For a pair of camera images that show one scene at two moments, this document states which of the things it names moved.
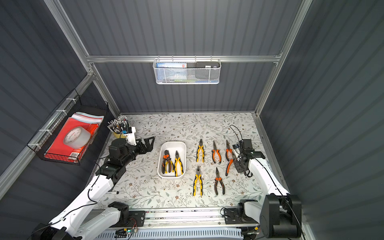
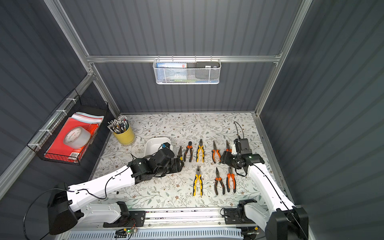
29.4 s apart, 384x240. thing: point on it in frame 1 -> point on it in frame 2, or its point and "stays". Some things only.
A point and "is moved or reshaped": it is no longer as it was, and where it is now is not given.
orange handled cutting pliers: (215, 149) stays
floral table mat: (193, 165) stays
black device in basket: (207, 64) stays
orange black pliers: (166, 157) is moved or reshaped
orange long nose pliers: (217, 179) stays
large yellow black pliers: (198, 176) stays
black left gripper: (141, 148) -> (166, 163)
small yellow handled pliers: (200, 146) stays
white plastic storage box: (172, 160) is moved or reshaped
